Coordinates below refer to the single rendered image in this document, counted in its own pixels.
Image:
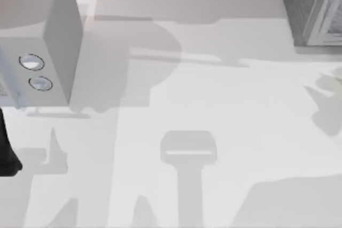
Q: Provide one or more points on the pale microwave oven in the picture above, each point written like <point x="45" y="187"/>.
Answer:
<point x="61" y="38"/>

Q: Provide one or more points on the small microwave knob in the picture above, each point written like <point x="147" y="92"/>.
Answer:
<point x="40" y="83"/>

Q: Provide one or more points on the large microwave knob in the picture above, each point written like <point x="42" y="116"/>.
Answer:
<point x="31" y="62"/>

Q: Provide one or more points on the pale green plant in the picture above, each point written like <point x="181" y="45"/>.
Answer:
<point x="331" y="79"/>

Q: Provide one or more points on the grey cabinet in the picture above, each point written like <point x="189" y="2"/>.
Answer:
<point x="307" y="6"/>

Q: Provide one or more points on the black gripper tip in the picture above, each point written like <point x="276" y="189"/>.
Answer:
<point x="7" y="156"/>

